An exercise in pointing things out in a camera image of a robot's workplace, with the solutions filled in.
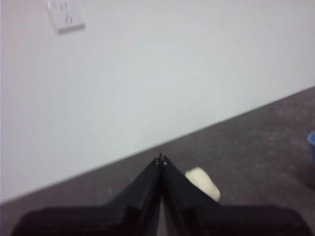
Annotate white wall socket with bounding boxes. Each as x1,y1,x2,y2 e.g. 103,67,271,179
47,0,86,34

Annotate blue ribbed plastic cup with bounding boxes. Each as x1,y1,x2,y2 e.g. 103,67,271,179
307,131,315,163

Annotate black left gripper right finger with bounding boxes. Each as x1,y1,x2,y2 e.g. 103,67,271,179
161,154,310,236

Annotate grey-handled sponge cup brush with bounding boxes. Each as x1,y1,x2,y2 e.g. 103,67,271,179
185,167,221,201

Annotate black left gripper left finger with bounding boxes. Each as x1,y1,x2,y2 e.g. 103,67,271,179
11,156,162,236

